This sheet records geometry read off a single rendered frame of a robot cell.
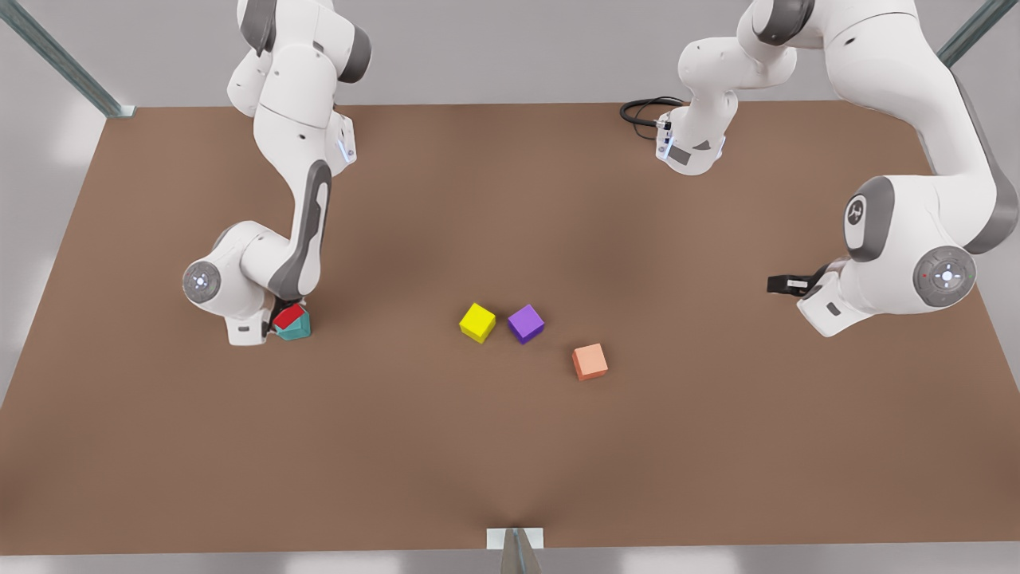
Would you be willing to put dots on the orange wooden cube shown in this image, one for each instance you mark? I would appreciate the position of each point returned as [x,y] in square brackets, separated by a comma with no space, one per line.
[590,361]

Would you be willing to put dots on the silver frame post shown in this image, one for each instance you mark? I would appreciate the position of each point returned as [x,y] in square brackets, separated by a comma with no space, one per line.
[518,548]
[60,54]
[974,30]

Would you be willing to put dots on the red wooden cube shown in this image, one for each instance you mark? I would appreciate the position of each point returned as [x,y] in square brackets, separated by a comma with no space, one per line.
[288,316]

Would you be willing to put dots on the purple wooden cube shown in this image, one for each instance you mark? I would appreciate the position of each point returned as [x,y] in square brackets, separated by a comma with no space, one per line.
[526,323]

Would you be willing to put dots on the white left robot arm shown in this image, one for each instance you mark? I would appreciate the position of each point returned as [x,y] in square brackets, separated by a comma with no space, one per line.
[900,96]

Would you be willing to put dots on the yellow wooden cube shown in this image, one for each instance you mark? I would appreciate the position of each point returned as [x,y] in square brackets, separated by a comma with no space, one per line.
[477,322]

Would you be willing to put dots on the teal wooden cube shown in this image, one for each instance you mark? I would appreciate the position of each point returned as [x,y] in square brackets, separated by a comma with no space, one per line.
[296,328]

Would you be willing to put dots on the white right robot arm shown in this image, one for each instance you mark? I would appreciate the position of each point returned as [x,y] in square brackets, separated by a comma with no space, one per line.
[296,119]

